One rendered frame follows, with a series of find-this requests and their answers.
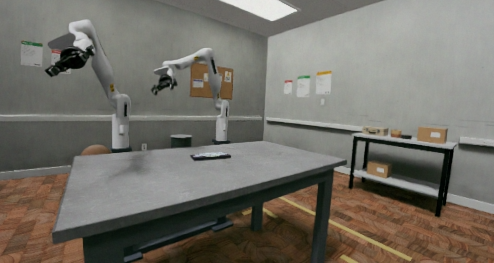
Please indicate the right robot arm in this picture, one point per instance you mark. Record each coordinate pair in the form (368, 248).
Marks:
(105, 74)

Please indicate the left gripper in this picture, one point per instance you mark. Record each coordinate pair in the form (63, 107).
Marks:
(168, 82)

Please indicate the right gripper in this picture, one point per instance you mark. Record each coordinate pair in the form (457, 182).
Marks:
(73, 58)

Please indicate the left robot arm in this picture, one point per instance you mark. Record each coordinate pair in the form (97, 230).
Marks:
(214, 82)

